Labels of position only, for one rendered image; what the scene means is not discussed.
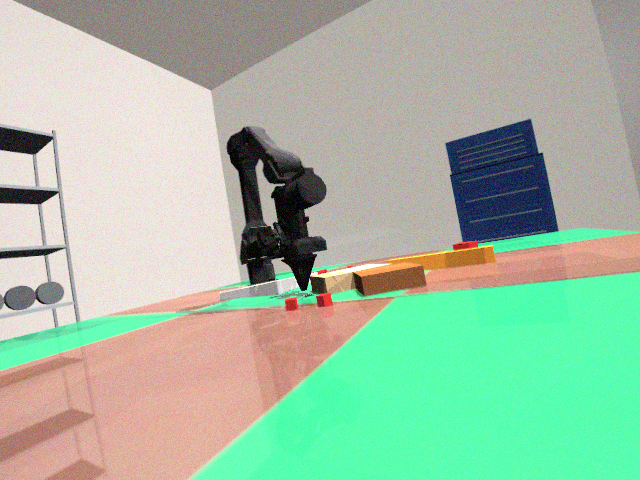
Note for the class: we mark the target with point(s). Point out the orange rectangular block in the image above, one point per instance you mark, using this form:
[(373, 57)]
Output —
[(389, 278)]

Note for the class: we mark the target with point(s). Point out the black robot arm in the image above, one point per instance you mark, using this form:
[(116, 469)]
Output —
[(302, 190)]

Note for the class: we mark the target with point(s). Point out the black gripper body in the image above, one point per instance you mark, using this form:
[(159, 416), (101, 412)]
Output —
[(298, 243)]

